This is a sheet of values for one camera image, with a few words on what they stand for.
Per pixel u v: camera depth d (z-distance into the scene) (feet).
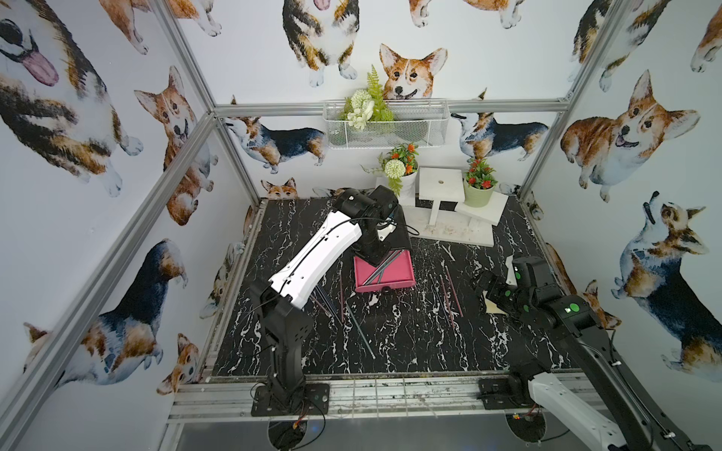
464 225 3.61
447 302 3.03
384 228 2.17
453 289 3.10
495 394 2.41
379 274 2.75
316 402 2.40
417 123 3.04
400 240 2.88
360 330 2.82
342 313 2.95
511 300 2.04
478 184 2.96
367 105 2.57
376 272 2.75
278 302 1.47
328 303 2.97
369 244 2.07
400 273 2.77
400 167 2.82
